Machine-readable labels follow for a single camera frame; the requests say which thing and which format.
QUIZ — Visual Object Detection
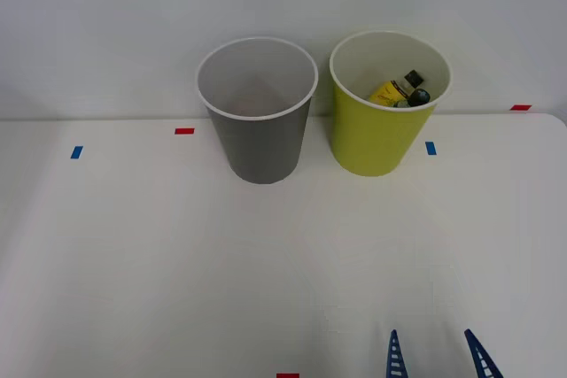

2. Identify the small bottle dark cap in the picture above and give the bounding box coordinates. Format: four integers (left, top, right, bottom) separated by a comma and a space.
392, 88, 431, 109

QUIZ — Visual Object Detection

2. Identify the yellow-green plastic waste bin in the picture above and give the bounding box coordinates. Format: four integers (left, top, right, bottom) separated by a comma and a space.
328, 30, 454, 177

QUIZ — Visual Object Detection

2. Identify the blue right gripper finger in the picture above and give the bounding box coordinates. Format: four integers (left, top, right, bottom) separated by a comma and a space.
463, 328, 504, 378
385, 329, 411, 378

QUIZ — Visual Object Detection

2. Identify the grey plastic waste bin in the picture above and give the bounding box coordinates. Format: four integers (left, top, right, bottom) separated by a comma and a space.
196, 36, 320, 185

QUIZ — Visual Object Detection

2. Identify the yellow label bottle black cap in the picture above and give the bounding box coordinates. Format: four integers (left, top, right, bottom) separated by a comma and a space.
369, 69, 423, 107

